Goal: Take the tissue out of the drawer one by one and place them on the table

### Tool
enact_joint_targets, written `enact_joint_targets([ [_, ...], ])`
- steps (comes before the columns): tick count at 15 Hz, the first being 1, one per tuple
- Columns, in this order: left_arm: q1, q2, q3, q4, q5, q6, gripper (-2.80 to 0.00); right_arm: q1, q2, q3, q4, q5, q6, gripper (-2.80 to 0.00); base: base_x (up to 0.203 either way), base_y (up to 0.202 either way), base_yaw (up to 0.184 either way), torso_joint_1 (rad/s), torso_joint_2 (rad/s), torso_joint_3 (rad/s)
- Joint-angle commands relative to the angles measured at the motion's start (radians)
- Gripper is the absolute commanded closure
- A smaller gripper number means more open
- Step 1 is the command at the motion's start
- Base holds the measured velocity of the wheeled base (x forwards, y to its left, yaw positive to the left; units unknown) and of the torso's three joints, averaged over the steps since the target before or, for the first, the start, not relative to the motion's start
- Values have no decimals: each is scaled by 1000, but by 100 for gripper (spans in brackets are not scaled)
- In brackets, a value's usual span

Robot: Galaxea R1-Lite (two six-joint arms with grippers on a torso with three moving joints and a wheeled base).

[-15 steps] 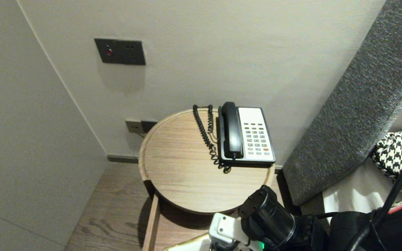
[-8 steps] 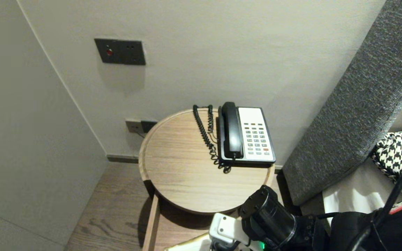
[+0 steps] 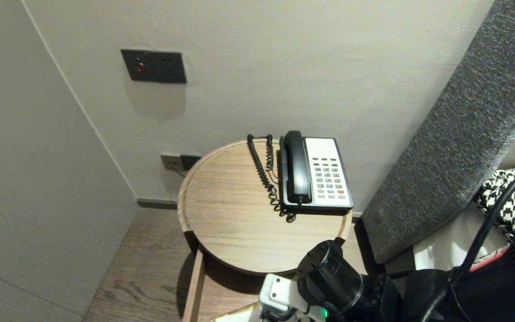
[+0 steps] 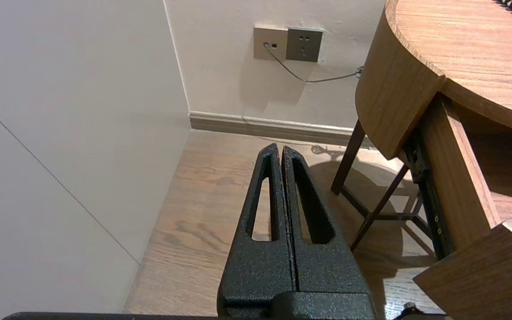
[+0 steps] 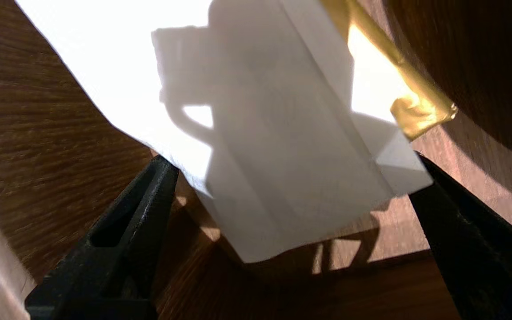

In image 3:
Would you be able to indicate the black wall socket plate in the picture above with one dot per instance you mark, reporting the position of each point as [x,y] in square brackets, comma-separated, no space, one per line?
[190,162]

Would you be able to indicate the grey fabric headboard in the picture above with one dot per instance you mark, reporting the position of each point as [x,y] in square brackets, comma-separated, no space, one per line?
[463,134]

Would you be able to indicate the round wooden side table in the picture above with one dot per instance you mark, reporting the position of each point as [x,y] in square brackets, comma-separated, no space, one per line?
[239,214]

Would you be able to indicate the grey fabric bed base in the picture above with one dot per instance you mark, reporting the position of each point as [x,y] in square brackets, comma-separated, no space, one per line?
[398,264]

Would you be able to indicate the white and black telephone base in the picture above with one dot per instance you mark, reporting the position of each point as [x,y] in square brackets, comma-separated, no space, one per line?
[324,179]

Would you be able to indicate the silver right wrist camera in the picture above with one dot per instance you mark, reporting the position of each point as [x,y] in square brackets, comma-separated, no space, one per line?
[280,293]

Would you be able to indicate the grey wall socket plate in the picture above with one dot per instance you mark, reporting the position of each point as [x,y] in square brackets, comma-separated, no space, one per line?
[170,162]

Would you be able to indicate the black telephone handset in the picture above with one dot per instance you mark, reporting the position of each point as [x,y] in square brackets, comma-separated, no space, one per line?
[296,170]

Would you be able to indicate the gold tissue box white tissue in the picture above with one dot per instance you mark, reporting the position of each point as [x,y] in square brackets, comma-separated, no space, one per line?
[239,315]

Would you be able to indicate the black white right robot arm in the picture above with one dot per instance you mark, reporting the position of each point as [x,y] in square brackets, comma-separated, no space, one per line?
[329,277]

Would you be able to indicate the dark wall switch panel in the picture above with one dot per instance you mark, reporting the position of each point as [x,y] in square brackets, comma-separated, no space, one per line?
[154,67]

